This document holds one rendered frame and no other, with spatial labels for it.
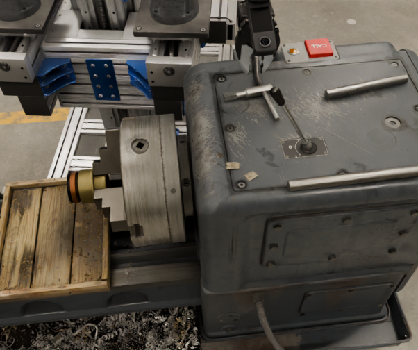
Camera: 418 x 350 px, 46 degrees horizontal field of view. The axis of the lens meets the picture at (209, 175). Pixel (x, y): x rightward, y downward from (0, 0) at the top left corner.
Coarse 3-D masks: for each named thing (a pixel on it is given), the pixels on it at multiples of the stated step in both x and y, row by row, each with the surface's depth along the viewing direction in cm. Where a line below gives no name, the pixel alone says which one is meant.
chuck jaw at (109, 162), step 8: (112, 128) 116; (112, 136) 115; (112, 144) 116; (104, 152) 116; (112, 152) 116; (96, 160) 118; (104, 160) 117; (112, 160) 117; (96, 168) 117; (104, 168) 117; (112, 168) 117; (120, 168) 117
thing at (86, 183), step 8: (72, 176) 117; (80, 176) 116; (88, 176) 116; (96, 176) 118; (104, 176) 118; (72, 184) 116; (80, 184) 116; (88, 184) 116; (96, 184) 117; (104, 184) 117; (72, 192) 116; (80, 192) 116; (88, 192) 116; (72, 200) 117; (80, 200) 118; (88, 200) 117
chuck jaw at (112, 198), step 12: (96, 192) 116; (108, 192) 115; (120, 192) 115; (96, 204) 116; (108, 204) 113; (120, 204) 113; (108, 216) 115; (120, 216) 110; (120, 228) 111; (132, 228) 110
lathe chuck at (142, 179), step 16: (128, 128) 110; (144, 128) 110; (128, 144) 107; (160, 144) 107; (128, 160) 105; (144, 160) 105; (160, 160) 106; (128, 176) 105; (144, 176) 105; (160, 176) 105; (128, 192) 105; (144, 192) 105; (160, 192) 105; (128, 208) 106; (144, 208) 106; (160, 208) 106; (128, 224) 108; (144, 224) 108; (160, 224) 109; (144, 240) 113; (160, 240) 114
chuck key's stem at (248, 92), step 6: (270, 84) 112; (246, 90) 111; (252, 90) 111; (258, 90) 111; (264, 90) 112; (228, 96) 111; (234, 96) 111; (240, 96) 111; (246, 96) 112; (252, 96) 112
